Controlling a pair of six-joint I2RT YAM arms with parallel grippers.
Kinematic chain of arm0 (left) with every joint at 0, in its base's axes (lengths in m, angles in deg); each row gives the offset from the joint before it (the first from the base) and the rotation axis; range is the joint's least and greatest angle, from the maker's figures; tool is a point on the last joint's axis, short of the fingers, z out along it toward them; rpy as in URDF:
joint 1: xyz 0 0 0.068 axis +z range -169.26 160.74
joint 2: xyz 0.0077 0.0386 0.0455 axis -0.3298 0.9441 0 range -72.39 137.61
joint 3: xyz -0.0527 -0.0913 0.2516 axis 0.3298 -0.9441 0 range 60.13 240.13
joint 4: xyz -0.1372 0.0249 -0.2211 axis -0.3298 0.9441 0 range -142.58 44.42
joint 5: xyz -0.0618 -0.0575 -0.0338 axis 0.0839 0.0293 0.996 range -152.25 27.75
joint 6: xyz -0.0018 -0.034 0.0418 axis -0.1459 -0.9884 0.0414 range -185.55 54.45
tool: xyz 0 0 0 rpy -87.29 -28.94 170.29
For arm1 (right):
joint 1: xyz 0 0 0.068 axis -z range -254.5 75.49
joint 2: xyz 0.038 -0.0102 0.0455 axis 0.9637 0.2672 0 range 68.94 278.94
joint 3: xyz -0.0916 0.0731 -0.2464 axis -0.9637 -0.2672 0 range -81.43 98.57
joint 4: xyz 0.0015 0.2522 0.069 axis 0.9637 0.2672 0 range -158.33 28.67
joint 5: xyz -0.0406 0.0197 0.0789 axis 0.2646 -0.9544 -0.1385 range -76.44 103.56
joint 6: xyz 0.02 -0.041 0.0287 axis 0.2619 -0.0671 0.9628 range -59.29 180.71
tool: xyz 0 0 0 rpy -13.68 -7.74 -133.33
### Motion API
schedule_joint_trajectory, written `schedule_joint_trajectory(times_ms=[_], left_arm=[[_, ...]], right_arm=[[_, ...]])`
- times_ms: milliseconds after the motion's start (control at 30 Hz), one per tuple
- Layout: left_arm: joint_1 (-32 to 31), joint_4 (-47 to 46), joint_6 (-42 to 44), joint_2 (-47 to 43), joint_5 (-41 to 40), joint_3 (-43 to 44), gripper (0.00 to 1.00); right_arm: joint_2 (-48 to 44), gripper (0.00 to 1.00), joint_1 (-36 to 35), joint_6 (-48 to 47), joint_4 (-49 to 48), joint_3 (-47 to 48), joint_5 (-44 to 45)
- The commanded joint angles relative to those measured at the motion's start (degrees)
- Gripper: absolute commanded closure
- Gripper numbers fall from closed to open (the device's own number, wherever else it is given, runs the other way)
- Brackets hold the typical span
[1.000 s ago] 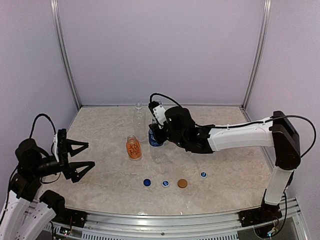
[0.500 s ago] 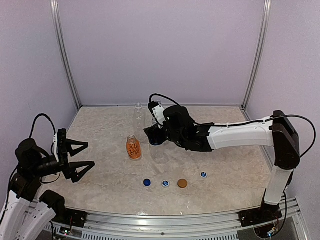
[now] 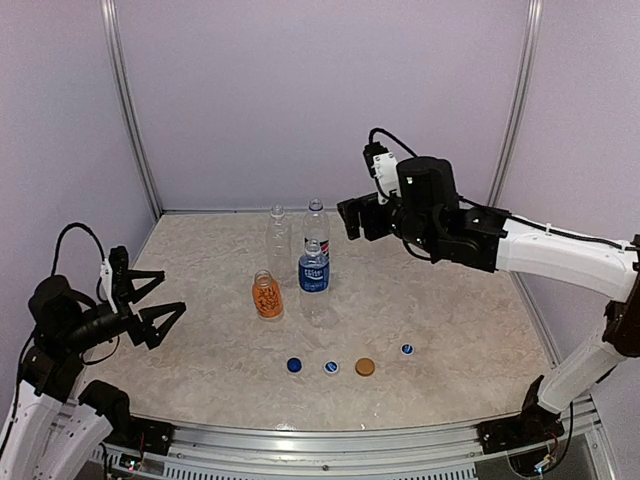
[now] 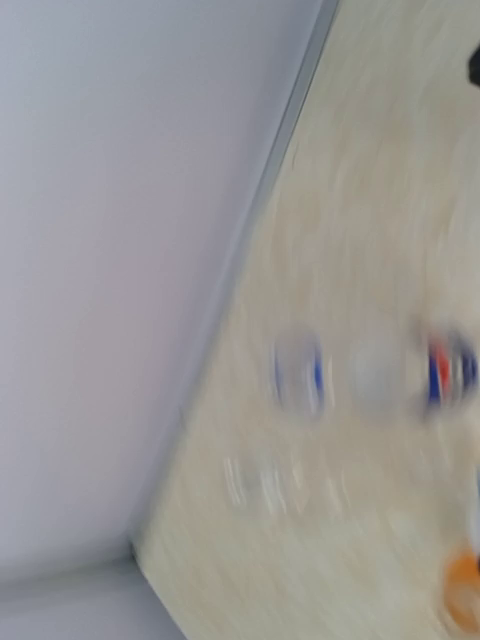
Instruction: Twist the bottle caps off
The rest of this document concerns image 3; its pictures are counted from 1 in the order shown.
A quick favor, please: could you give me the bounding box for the orange juice bottle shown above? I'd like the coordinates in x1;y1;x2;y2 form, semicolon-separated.
252;270;284;322

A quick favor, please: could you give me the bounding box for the clear plastic bottle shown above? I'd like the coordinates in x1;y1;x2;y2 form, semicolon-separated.
266;204;293;285

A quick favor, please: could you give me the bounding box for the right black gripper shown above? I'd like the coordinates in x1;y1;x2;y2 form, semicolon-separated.
339;191;440;253

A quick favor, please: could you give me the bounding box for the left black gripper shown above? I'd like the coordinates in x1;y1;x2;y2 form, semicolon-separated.
60;269;184;353

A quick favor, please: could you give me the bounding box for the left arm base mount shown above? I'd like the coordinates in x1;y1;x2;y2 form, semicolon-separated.
78;380;175;456

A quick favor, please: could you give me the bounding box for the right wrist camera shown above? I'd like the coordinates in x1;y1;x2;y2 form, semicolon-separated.
363;142;400;205

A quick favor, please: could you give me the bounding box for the gold bottle cap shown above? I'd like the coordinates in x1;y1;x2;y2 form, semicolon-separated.
355;357;376;377

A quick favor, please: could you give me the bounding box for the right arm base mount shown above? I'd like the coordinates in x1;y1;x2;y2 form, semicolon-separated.
476;375;565;454

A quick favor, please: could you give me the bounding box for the blue Pepsi bottle cap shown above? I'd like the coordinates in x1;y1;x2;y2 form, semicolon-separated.
286;357;302;374

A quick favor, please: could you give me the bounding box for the white blue water cap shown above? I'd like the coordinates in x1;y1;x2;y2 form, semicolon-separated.
401;343;415;356

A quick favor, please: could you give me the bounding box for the right aluminium post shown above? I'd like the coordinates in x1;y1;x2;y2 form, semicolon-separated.
487;0;544;207

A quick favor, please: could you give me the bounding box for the left camera cable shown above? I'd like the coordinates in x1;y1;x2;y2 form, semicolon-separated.
52;222;107;279

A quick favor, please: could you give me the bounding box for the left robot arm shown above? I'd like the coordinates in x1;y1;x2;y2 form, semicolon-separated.
1;271;186;479

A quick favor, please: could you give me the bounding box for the left aluminium post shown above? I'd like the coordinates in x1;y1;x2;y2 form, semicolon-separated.
99;0;164;221

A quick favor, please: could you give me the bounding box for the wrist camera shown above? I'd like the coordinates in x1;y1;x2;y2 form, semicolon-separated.
363;142;400;205
100;245;129;314

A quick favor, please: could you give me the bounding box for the aluminium post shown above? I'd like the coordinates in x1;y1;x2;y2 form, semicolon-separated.
487;0;544;207
99;0;164;221

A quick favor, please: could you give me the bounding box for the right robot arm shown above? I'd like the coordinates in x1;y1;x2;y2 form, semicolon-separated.
337;153;639;444

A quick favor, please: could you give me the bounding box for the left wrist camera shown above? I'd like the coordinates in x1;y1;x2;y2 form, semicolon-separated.
100;245;129;314

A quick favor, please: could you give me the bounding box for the blue label water bottle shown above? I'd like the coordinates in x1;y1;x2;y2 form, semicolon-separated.
298;239;330;323

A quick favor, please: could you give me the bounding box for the Pepsi bottle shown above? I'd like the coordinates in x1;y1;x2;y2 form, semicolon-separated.
303;198;330;258

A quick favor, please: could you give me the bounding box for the aluminium front rail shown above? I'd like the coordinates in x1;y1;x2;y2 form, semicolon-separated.
37;394;619;480

